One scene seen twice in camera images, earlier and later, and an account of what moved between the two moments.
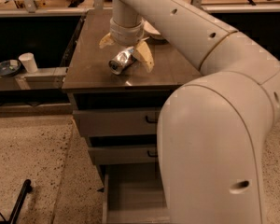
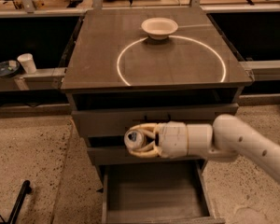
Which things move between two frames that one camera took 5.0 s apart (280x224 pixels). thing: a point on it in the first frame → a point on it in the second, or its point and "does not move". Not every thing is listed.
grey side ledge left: (45, 78) does not move
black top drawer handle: (150, 120) does not move
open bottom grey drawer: (133, 194) does not move
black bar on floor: (27, 188) does not move
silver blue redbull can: (122, 61) → (135, 139)
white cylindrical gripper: (126, 34) → (173, 139)
